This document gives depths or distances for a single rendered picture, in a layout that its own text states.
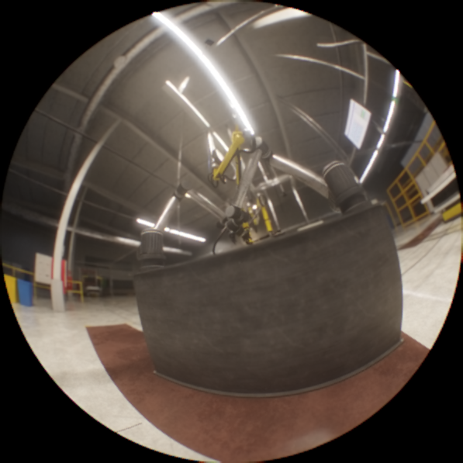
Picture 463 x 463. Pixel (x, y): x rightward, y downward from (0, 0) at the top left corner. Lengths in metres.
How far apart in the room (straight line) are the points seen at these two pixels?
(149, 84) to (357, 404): 10.81
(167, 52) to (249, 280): 9.83
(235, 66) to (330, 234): 9.60
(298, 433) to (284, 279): 0.78
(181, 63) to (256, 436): 10.40
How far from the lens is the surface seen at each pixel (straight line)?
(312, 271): 0.64
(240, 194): 1.22
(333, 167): 0.96
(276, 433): 0.84
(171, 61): 9.65
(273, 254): 0.63
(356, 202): 0.87
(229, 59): 9.74
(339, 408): 0.89
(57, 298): 5.12
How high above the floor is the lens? 0.77
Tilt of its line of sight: 20 degrees up
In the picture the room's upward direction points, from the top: 12 degrees counter-clockwise
